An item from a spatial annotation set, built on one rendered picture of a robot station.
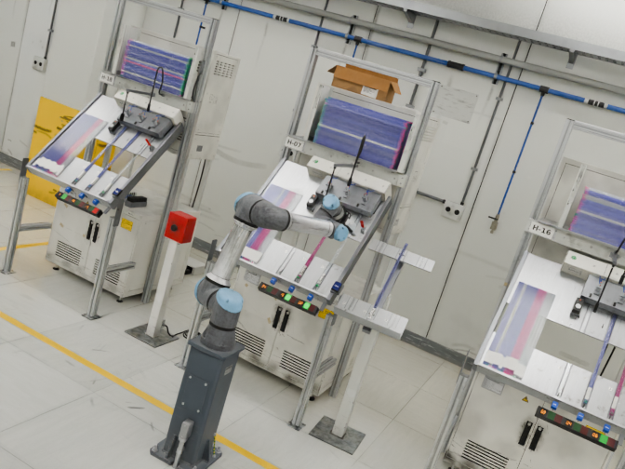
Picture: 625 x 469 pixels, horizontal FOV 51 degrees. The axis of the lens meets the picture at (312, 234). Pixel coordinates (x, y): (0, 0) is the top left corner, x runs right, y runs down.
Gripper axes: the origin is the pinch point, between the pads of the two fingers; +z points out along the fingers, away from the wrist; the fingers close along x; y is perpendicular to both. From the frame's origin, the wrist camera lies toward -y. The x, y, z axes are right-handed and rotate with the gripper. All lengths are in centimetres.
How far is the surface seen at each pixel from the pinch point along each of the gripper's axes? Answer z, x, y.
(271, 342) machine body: 52, 27, -63
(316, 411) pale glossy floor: 59, -14, -86
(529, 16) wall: 88, -21, 221
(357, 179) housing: 11.7, 10.0, 34.4
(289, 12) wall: 106, 164, 186
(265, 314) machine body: 45, 35, -50
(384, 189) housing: 11.6, -6.5, 34.0
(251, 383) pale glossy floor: 53, 26, -89
